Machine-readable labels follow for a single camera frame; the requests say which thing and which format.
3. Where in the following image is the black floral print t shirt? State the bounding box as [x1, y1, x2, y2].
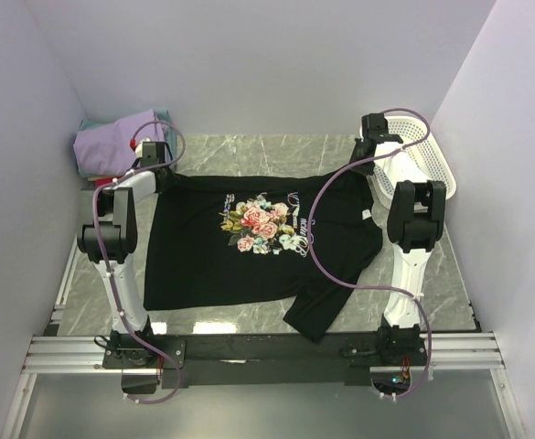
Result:
[144, 172, 383, 342]

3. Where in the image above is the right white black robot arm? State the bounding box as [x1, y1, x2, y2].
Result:
[350, 112, 447, 362]

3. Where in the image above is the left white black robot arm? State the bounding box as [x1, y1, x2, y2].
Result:
[77, 140, 175, 367]

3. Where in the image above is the folded lilac t shirt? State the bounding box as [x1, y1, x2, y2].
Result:
[73, 110, 171, 177]

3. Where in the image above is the white perforated plastic basket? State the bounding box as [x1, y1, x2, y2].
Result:
[372, 115, 456, 209]

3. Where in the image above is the folded red t shirt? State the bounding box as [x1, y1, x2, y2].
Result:
[94, 177, 116, 187]

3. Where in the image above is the folded teal t shirt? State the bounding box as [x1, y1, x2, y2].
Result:
[77, 108, 179, 177]

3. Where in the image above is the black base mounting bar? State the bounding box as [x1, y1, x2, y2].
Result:
[102, 328, 432, 391]

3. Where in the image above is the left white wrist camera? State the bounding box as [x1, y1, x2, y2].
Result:
[129, 137, 152, 155]

